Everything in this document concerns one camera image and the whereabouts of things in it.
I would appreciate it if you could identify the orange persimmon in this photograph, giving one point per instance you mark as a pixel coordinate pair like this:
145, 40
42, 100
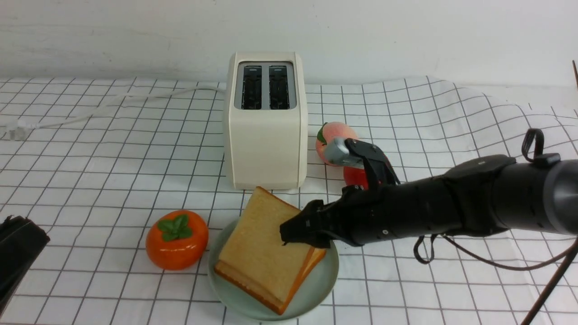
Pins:
177, 240

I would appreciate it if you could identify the pink peach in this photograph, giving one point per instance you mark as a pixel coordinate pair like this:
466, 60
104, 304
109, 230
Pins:
328, 132

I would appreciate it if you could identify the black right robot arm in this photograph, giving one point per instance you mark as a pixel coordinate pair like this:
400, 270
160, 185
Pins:
478, 198

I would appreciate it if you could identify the light green plate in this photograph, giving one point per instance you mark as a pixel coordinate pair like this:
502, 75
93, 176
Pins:
315, 289

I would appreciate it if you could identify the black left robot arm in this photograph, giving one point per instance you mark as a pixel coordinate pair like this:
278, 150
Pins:
21, 242

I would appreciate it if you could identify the red apple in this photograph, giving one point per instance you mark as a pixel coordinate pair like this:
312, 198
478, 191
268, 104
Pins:
354, 172

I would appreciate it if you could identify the toast slice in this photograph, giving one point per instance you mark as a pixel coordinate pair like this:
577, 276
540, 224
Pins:
259, 224
270, 276

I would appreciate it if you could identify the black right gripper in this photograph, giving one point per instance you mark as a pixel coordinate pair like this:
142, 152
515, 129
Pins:
360, 216

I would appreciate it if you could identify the cream white toaster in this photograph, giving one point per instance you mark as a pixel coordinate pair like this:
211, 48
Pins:
265, 121

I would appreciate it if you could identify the white grid tablecloth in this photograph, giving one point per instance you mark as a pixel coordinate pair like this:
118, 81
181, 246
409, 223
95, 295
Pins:
97, 186

